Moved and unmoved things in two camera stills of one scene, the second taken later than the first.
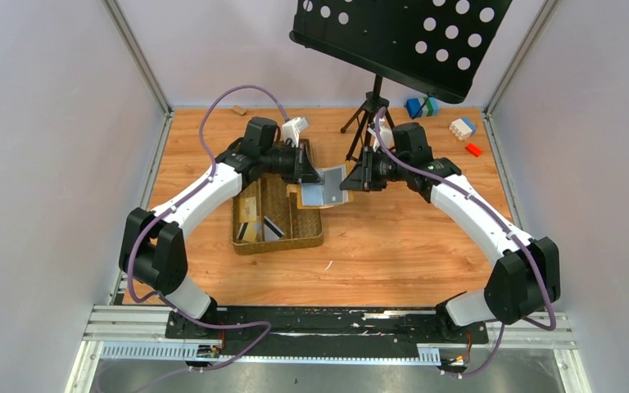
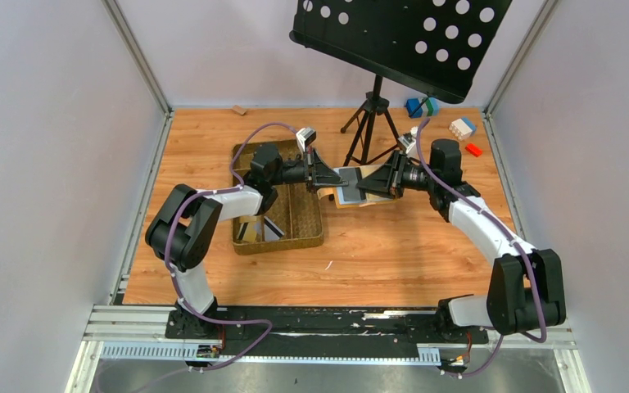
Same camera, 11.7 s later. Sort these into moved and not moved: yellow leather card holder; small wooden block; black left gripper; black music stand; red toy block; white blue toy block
Moved: black left gripper; yellow leather card holder
Not moved: white blue toy block; black music stand; small wooden block; red toy block
